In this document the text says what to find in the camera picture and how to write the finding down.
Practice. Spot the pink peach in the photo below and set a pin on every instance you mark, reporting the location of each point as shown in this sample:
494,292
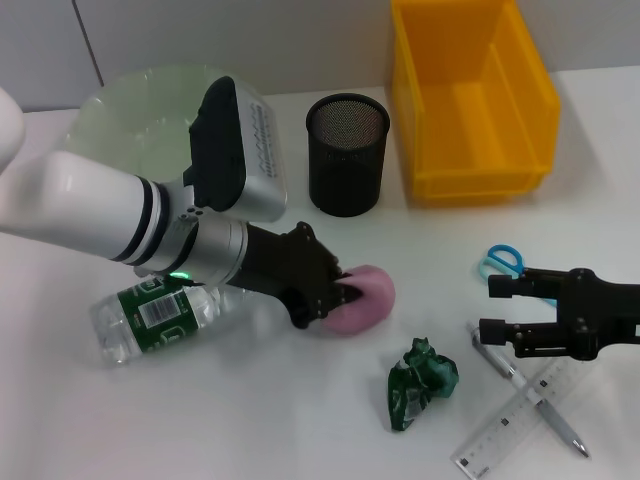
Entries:
372,300

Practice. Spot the green glass fruit bowl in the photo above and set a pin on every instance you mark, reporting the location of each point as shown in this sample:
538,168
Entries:
140,110

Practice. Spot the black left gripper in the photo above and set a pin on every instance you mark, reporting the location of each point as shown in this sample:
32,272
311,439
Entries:
285,270

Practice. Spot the yellow plastic bin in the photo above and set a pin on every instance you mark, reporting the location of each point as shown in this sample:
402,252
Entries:
475,150

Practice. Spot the green plastic wrapper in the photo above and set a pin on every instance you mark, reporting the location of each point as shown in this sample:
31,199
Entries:
415,385

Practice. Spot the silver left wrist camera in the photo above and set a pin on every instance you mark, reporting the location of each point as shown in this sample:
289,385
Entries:
235,160

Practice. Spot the blue scissors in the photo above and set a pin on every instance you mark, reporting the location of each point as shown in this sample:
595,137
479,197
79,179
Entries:
518,265

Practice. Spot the white grey pen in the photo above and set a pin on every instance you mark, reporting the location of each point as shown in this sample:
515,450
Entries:
557,421

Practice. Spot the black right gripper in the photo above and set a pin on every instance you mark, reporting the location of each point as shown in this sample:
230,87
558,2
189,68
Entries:
605,315

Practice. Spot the transparent plastic ruler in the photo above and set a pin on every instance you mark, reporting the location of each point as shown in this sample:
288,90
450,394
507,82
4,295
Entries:
505,430

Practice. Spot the clear green-label water bottle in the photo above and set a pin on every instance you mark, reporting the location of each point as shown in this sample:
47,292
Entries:
155,320

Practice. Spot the black mesh pen holder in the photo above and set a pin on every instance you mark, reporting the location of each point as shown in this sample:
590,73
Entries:
345,170

